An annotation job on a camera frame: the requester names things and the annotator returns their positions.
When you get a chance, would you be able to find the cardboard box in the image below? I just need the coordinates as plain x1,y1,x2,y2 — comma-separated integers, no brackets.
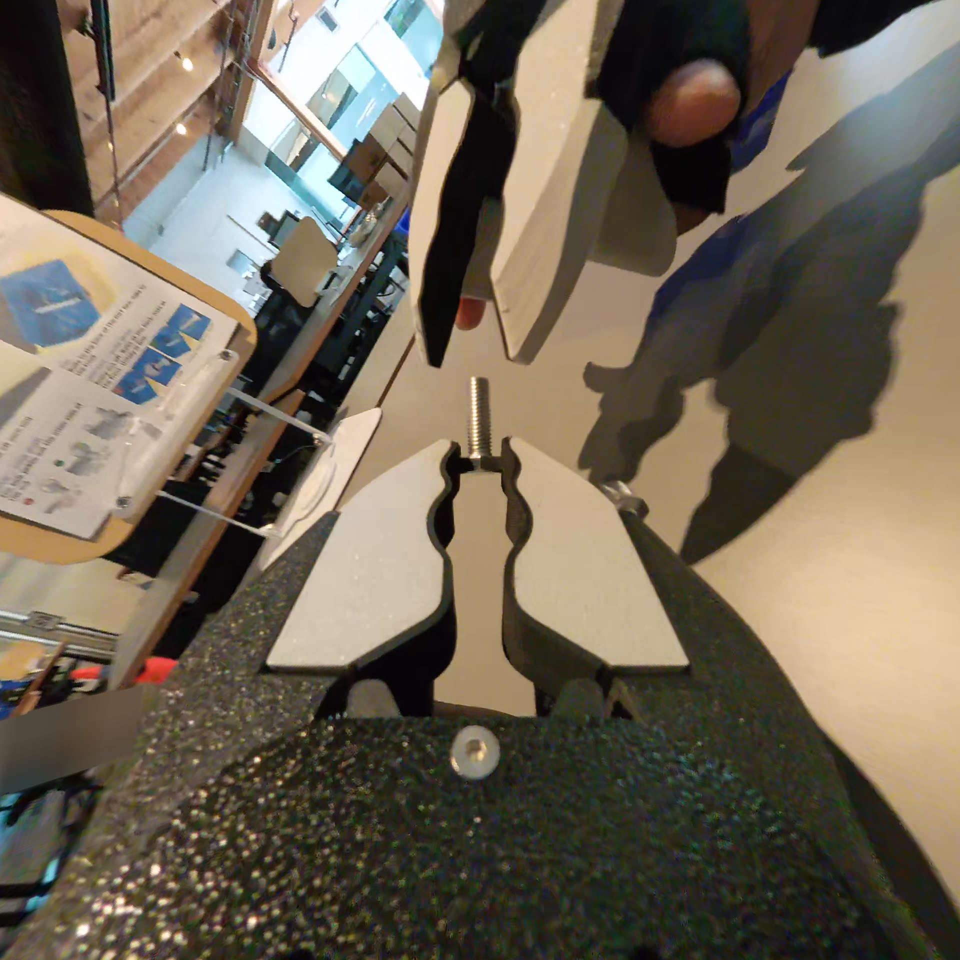
342,93,424,204

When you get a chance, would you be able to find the small orange object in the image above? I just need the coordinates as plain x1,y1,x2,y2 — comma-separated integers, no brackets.
68,656,181,693

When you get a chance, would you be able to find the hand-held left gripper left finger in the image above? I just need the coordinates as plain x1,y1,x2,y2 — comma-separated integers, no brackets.
264,440,463,694

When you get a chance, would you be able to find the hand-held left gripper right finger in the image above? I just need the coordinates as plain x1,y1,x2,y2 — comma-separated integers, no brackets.
498,437,691,694

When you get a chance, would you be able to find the white base document stand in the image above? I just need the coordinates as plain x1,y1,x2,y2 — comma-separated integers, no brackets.
0,192,385,571

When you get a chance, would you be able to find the person's right hand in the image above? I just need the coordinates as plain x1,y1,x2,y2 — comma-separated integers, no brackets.
450,0,841,334

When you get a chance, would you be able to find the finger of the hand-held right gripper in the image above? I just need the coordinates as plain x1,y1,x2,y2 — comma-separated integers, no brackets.
408,75,520,369
492,0,633,364

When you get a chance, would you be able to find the metal bolt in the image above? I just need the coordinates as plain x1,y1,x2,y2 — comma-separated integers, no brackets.
465,375,493,468

